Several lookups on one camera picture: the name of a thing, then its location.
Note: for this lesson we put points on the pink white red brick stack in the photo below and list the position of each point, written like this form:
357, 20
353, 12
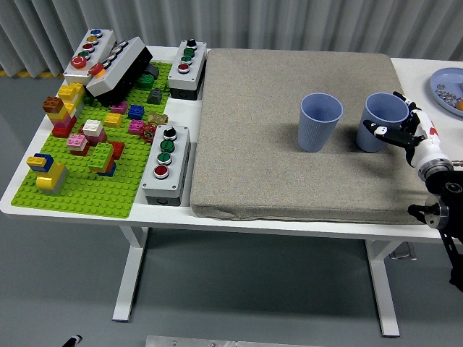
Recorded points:
76, 142

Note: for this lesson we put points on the blue toy brick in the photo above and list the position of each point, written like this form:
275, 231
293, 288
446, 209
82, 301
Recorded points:
136, 111

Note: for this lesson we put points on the yellow floor tape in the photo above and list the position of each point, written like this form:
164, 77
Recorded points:
29, 74

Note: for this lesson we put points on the blue yellow grey brick stack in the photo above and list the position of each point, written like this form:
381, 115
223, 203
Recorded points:
50, 177

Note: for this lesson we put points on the grey pleated curtain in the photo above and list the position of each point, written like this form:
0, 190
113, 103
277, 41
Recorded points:
253, 21

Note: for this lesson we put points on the five-button white control box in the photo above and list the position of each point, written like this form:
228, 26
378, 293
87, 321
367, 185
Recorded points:
77, 74

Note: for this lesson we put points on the yellow toy brick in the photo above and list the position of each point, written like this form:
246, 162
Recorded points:
113, 120

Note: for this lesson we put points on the grey metal bracket under table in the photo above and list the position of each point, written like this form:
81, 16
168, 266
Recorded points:
403, 253

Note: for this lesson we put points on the magenta toy brick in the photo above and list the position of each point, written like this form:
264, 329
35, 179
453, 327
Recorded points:
119, 107
136, 126

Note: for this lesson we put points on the four-button grey control box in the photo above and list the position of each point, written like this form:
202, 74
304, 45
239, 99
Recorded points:
177, 159

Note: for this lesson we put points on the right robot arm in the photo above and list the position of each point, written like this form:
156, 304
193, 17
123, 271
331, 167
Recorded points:
445, 188

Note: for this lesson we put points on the green brick with grey arch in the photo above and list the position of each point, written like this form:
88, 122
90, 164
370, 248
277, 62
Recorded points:
146, 81

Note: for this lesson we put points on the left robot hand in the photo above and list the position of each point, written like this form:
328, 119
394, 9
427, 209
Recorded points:
72, 340

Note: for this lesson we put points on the tilted white black control box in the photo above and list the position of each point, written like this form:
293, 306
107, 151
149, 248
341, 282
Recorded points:
119, 68

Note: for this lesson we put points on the brown yellow red brick stack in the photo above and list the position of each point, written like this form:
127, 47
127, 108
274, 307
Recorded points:
58, 112

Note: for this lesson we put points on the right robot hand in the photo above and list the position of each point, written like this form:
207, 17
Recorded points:
425, 146

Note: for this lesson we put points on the yellow white brick stack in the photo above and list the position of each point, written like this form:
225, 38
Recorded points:
70, 92

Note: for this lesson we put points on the grey sloped toy brick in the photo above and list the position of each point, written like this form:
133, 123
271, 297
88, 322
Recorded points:
155, 96

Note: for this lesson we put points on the three-button grey control box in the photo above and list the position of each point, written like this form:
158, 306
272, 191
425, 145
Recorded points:
195, 70

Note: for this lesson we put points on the green orange red brick stack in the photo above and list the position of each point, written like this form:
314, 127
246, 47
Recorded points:
101, 155

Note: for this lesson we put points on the light blue plate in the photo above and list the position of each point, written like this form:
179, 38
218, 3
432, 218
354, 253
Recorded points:
446, 77

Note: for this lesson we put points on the brass valve with red handwheel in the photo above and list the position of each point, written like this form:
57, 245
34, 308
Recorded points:
148, 133

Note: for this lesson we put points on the grey-brown fabric mat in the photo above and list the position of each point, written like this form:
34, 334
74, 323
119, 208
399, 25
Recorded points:
253, 144

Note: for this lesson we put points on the green studded baseplate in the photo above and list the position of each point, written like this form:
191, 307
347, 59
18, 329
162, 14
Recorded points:
83, 191

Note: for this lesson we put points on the white table leg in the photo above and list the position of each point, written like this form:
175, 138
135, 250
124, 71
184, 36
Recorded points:
383, 289
130, 274

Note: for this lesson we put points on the blue ribbed plastic cup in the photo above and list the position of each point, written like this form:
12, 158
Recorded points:
380, 110
314, 132

